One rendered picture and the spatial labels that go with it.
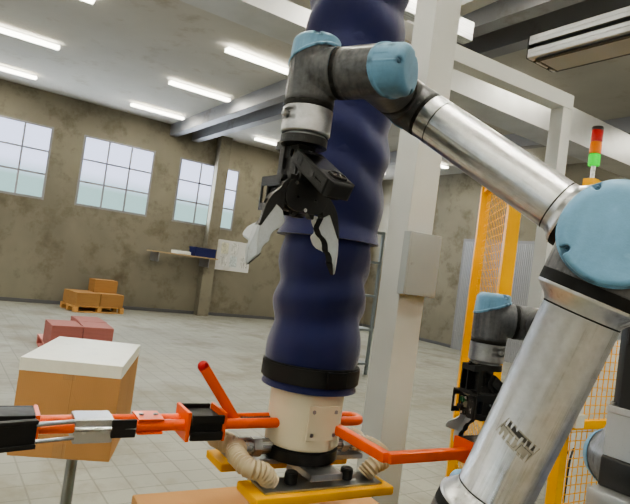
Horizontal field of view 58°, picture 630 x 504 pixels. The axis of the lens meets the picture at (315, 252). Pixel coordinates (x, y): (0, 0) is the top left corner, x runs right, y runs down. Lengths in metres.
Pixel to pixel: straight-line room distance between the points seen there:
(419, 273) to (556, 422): 2.07
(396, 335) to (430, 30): 1.48
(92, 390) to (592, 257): 2.21
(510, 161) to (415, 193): 1.93
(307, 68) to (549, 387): 0.53
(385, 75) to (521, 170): 0.23
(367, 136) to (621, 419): 0.72
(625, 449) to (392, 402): 1.87
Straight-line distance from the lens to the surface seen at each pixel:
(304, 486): 1.27
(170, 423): 1.20
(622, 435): 1.02
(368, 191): 1.24
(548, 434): 0.69
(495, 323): 1.27
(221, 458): 1.39
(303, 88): 0.85
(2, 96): 14.08
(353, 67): 0.82
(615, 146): 8.87
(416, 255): 2.69
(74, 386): 2.59
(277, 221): 0.80
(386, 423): 2.80
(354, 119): 1.25
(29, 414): 1.15
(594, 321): 0.67
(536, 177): 0.83
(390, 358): 2.74
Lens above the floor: 1.52
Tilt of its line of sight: 2 degrees up
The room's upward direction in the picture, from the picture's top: 8 degrees clockwise
